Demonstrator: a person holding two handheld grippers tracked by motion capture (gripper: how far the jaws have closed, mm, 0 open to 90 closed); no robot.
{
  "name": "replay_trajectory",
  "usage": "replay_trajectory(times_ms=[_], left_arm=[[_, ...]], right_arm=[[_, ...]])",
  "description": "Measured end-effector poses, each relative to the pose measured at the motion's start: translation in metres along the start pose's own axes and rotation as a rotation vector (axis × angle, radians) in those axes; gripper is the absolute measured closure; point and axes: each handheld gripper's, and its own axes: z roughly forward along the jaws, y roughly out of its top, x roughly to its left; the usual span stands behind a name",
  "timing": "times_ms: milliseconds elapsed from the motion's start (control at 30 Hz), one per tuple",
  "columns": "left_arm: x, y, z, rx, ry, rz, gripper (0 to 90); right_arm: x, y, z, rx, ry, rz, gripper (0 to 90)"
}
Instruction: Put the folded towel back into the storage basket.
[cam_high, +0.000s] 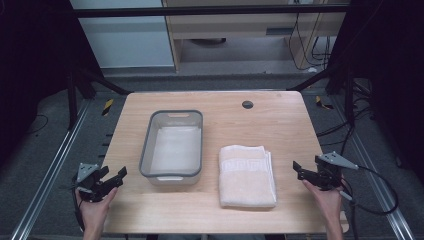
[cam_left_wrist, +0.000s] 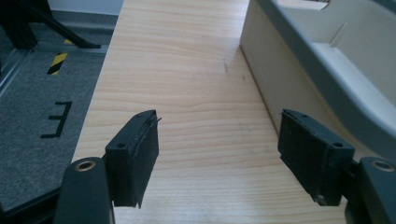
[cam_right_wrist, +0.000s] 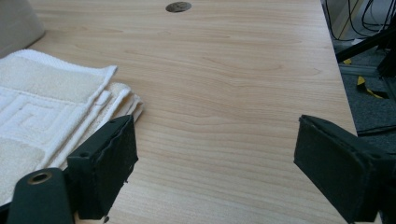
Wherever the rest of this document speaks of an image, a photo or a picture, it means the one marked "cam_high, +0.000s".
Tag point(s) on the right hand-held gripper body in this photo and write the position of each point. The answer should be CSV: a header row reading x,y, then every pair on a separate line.
x,y
328,176

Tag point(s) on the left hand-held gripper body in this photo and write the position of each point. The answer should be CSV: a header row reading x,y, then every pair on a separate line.
x,y
90,186

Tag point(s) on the person's left hand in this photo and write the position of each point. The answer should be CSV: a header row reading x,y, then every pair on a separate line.
x,y
95,210

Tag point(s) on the person's right hand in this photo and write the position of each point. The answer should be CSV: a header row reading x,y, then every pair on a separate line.
x,y
328,201

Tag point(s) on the folded pale pink towel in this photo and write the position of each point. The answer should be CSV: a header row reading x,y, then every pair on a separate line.
x,y
246,180

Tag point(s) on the yellow black tape marker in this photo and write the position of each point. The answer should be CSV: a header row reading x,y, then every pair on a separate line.
x,y
107,107
322,103

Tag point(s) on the grey-rimmed translucent plastic bin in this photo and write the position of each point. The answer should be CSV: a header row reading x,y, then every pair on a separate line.
x,y
175,150

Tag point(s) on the black metal stand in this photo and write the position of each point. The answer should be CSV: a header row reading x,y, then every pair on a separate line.
x,y
72,100
349,100

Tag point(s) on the dark curtain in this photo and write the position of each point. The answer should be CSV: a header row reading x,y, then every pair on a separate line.
x,y
36,66
390,66

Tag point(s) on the white cabinet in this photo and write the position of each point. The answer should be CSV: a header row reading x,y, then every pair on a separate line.
x,y
126,43

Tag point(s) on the aluminium floor rail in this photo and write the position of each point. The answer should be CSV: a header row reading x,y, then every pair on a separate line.
x,y
376,181
50,175

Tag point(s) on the light wooden desk frame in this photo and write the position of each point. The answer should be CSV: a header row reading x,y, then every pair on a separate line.
x,y
233,28

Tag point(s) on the black horizontal frame bar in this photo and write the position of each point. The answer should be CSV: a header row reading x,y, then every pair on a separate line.
x,y
206,11

